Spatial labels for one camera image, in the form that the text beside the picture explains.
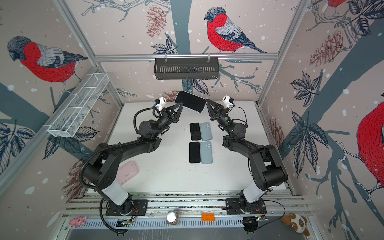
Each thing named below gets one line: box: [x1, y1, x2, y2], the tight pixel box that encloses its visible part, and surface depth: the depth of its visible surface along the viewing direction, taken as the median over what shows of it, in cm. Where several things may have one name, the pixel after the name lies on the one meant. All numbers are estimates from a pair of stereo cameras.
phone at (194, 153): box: [189, 141, 201, 164], surface depth 95 cm
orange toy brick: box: [201, 213, 215, 222], surface depth 71 cm
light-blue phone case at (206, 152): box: [200, 141, 213, 164], surface depth 95 cm
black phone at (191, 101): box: [174, 90, 208, 114], surface depth 70 cm
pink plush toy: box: [69, 215, 87, 228], surface depth 70 cm
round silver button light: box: [166, 210, 178, 225], surface depth 63 cm
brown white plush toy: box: [281, 213, 310, 236], surface depth 69 cm
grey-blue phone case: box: [199, 122, 213, 141], surface depth 106 cm
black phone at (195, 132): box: [189, 122, 202, 141], surface depth 109 cm
